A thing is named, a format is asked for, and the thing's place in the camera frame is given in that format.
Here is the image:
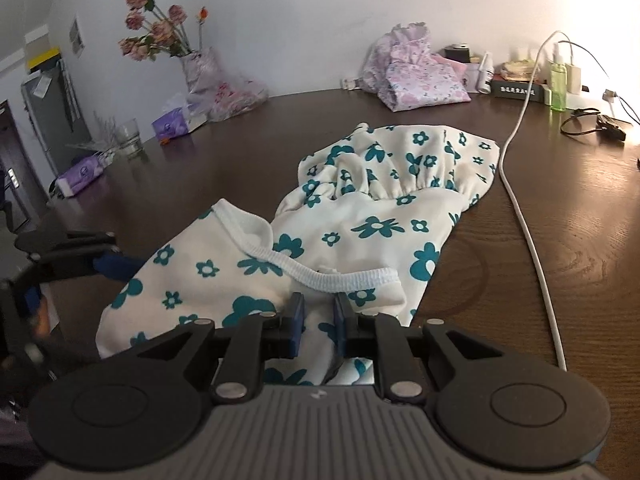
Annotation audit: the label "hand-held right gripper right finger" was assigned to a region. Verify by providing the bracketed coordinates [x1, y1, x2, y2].
[332, 292, 506, 405]

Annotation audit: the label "dark flat box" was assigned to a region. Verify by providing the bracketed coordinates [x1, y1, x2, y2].
[490, 79, 551, 103]

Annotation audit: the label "foil-wrapped vase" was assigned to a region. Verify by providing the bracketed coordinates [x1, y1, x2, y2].
[180, 46, 221, 96]

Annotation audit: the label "dried white sprigs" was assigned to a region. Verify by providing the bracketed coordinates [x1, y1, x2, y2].
[65, 112, 121, 153]

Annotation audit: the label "thin grey cable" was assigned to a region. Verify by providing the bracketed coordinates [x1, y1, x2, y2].
[560, 40, 640, 126]

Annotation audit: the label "white teal-flowered garment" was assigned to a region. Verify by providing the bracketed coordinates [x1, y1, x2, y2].
[95, 122, 501, 386]

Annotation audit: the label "yellow and grey box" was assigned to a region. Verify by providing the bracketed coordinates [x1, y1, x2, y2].
[24, 24, 62, 73]

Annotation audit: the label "thick white cable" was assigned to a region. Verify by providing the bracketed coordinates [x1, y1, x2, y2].
[497, 30, 568, 371]

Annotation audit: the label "grey refrigerator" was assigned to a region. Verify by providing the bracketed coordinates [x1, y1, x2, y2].
[20, 59, 93, 181]

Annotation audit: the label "dark door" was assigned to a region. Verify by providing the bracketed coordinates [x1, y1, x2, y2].
[0, 100, 51, 233]

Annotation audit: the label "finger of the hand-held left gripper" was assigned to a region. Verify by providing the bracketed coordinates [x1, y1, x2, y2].
[30, 244, 147, 283]
[14, 230, 118, 256]

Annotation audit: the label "pink floral ruffled garment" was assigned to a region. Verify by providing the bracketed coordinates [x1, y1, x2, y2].
[361, 21, 472, 111]

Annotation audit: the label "green spray bottle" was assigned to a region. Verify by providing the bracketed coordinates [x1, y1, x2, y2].
[550, 42, 568, 112]

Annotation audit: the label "dried rose bouquet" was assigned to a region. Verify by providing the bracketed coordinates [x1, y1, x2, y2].
[118, 0, 208, 61]

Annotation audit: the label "purple tissue pack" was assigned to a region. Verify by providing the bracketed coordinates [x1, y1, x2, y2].
[54, 155, 107, 197]
[151, 105, 208, 142]

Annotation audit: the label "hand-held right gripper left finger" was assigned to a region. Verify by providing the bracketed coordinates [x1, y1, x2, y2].
[132, 292, 307, 405]

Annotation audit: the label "yellow snack container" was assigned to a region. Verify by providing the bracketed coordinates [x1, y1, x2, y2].
[501, 59, 538, 81]

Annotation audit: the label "clear plastic bag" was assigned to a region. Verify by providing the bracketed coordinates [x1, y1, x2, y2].
[187, 67, 269, 122]

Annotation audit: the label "white tube bottle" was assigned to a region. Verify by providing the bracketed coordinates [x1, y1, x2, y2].
[476, 51, 495, 94]

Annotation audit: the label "clear glass cup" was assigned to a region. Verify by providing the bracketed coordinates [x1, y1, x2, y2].
[116, 118, 147, 160]

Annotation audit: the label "black cable with clip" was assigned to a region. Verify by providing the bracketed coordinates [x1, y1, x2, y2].
[560, 107, 628, 143]

